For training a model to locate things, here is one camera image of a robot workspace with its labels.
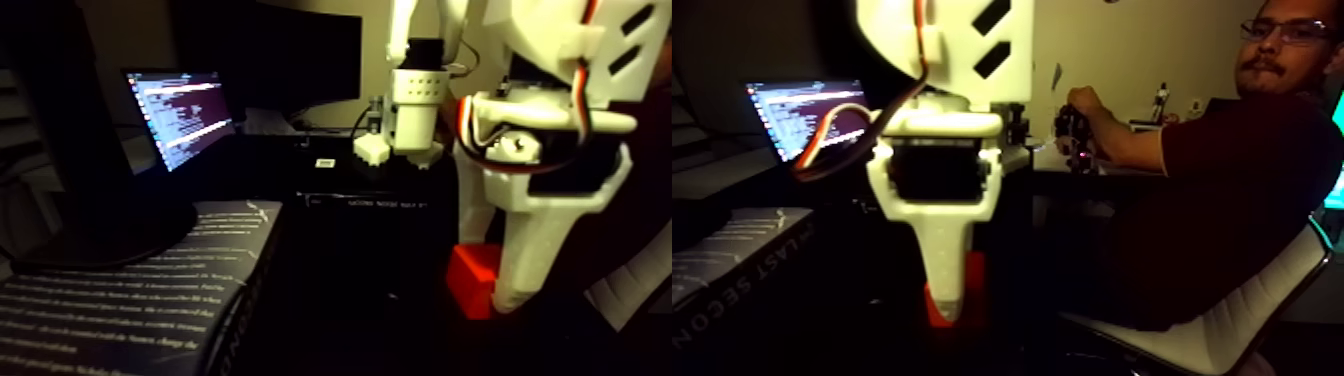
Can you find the red cube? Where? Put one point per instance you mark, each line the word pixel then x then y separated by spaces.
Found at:
pixel 978 284

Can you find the person's right hand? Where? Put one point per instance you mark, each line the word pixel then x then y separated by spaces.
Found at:
pixel 1085 113

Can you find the open laptop lit screen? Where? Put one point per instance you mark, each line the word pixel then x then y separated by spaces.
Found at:
pixel 788 116

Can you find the small figurine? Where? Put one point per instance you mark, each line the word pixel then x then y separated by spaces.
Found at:
pixel 1160 103

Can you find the black book white print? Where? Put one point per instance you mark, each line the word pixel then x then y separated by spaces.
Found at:
pixel 724 247

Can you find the white chair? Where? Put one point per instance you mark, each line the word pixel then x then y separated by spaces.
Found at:
pixel 1239 326

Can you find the person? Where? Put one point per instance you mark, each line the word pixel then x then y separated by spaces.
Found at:
pixel 1250 189

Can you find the eyeglasses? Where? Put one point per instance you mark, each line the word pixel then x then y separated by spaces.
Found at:
pixel 1286 32

